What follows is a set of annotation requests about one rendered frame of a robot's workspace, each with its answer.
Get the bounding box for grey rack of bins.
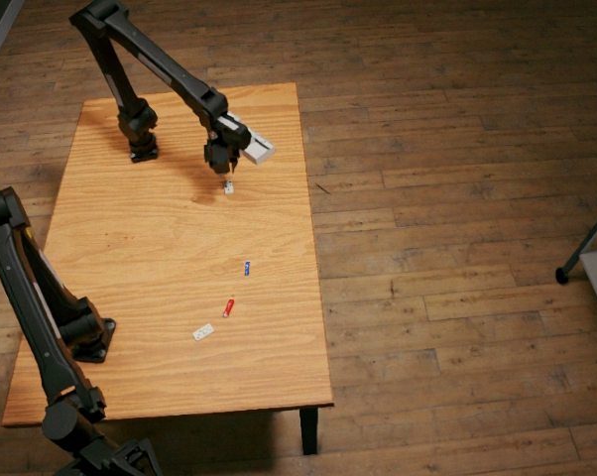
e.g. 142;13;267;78
228;111;276;166

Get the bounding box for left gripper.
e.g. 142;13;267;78
203;139;240;174

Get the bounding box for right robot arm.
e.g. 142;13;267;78
0;186;116;476

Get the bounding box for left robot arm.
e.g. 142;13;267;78
68;0;252;176

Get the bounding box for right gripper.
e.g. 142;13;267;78
97;436;164;476

